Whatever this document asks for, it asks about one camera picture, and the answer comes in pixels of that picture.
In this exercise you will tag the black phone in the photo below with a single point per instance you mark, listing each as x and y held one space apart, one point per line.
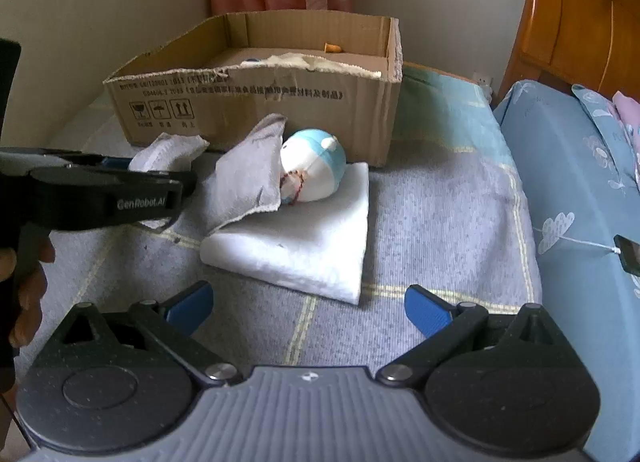
630 254

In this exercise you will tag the person's left hand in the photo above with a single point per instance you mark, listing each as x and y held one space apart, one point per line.
30 312

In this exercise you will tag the brown cardboard box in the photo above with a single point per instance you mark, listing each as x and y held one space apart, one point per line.
310 107

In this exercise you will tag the white patterned cloth bag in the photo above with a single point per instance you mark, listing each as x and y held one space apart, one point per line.
251 62

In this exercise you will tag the grey checkered blanket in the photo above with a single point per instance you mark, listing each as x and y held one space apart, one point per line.
425 222

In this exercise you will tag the purple floral pillow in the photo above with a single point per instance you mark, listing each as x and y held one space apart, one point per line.
627 114

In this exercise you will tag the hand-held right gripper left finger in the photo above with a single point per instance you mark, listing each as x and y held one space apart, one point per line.
192 311

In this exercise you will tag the cream yellow cloth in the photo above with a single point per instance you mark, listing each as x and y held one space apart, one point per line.
320 63

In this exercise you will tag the orange foam earplug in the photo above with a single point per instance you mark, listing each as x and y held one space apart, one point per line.
332 48

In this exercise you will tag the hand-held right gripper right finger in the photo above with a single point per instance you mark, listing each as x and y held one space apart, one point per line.
426 311

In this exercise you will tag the blue floral bed sheet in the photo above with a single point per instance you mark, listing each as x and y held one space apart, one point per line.
570 292

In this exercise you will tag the white folded towel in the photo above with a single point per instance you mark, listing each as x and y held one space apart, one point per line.
300 247

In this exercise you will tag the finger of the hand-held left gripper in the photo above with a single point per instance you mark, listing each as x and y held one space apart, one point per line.
95 163

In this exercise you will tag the white wall socket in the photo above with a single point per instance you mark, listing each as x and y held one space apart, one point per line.
482 82

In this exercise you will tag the wooden headboard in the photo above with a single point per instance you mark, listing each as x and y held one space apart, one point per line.
575 7

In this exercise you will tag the small grey fabric pouch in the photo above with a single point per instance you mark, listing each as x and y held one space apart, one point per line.
167 152

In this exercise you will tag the blue white plush ball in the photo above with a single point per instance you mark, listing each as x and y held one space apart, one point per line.
315 167

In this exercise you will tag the large grey fabric pouch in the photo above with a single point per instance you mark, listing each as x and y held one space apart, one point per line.
247 177

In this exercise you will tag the blue floral pillow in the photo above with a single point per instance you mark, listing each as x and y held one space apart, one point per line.
605 137

